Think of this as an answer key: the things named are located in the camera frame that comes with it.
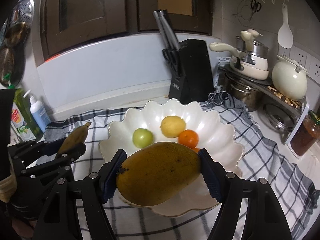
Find green round fruit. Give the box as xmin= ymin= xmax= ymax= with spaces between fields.
xmin=132 ymin=128 xmax=154 ymax=148

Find stainless steel pot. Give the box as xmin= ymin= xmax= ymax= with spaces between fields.
xmin=225 ymin=73 xmax=263 ymax=112

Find cream steel stacked pot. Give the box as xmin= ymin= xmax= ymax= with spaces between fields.
xmin=236 ymin=29 xmax=268 ymax=70

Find grey knife handles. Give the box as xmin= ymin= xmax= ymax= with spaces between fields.
xmin=153 ymin=9 xmax=181 ymax=50

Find grey corner shelf rack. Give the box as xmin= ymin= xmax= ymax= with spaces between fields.
xmin=218 ymin=64 xmax=309 ymax=144

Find jar with green lid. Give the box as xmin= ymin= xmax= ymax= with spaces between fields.
xmin=290 ymin=110 xmax=320 ymax=156

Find black knife block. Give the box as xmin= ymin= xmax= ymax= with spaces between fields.
xmin=169 ymin=38 xmax=214 ymax=105

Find black hanging scissors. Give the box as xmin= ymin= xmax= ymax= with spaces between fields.
xmin=249 ymin=0 xmax=261 ymax=21

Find glass pot lid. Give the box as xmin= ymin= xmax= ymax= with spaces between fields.
xmin=263 ymin=103 xmax=295 ymax=132

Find green dish soap bottle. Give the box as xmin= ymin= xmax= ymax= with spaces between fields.
xmin=11 ymin=88 xmax=43 ymax=141

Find orange tangerine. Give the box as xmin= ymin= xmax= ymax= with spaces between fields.
xmin=193 ymin=147 xmax=200 ymax=153
xmin=178 ymin=129 xmax=199 ymax=149

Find yellow green mango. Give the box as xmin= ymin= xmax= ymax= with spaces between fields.
xmin=117 ymin=141 xmax=201 ymax=207

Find black scissors in block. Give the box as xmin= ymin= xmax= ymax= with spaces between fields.
xmin=162 ymin=48 xmax=182 ymax=77

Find ripe banana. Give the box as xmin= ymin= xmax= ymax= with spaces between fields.
xmin=57 ymin=122 xmax=91 ymax=156

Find cream round kettle pot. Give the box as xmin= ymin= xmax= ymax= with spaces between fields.
xmin=272 ymin=55 xmax=308 ymax=101

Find white wall socket strip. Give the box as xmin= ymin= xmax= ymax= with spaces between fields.
xmin=278 ymin=46 xmax=320 ymax=83

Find yellow lemon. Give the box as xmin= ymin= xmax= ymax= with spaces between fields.
xmin=160 ymin=115 xmax=186 ymax=138

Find white scalloped bowl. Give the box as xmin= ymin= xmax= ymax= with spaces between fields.
xmin=99 ymin=99 xmax=244 ymax=217

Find metal hanging strainer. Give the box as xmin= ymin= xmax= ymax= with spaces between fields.
xmin=9 ymin=0 xmax=34 ymax=26

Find white rice paddle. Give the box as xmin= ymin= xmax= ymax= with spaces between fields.
xmin=278 ymin=3 xmax=293 ymax=49

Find wooden trivet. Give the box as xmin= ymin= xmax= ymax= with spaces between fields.
xmin=267 ymin=86 xmax=302 ymax=109

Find dark wooden window frame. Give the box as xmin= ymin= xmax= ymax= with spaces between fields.
xmin=40 ymin=0 xmax=213 ymax=60

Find checked grey white cloth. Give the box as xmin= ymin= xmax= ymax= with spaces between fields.
xmin=44 ymin=93 xmax=319 ymax=239

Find cream saucepan with handle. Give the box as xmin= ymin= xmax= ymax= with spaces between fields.
xmin=209 ymin=42 xmax=269 ymax=80

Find blue white pump bottle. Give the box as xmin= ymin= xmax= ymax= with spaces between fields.
xmin=23 ymin=90 xmax=51 ymax=133

